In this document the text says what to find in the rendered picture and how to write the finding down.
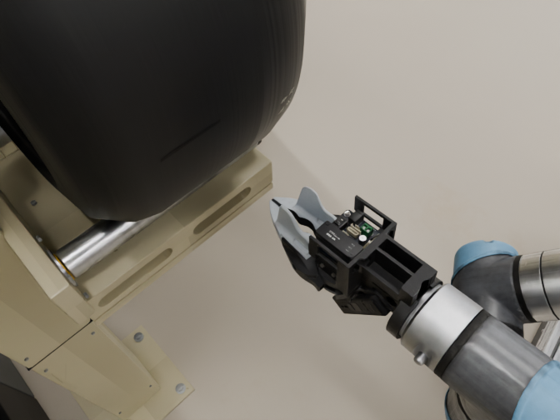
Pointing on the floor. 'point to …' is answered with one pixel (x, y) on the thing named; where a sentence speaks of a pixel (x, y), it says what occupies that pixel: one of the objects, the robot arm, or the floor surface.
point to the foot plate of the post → (159, 369)
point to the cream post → (67, 344)
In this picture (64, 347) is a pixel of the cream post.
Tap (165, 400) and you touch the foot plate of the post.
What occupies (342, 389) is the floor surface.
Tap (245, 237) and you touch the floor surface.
